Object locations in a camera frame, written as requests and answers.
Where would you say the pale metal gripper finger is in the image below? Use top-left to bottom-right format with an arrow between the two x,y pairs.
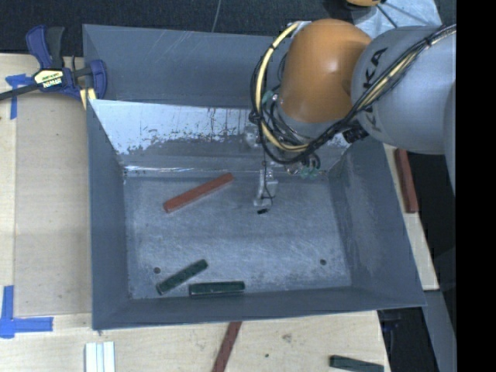
244,128 -> 261,150
253,170 -> 279,208

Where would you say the grey metal bin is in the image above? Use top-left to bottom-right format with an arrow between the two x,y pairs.
81,23 -> 429,331

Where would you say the red-brown flat block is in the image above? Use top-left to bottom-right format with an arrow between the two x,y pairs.
162,172 -> 236,214
211,321 -> 243,372
394,148 -> 420,214

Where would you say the dark green flat block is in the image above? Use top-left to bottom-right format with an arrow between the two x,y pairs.
155,258 -> 210,296
188,280 -> 246,298
329,354 -> 385,372

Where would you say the pale wood board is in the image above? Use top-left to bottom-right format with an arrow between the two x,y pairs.
13,91 -> 94,319

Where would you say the black cylinder on white bracket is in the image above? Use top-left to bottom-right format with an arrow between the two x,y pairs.
342,126 -> 370,145

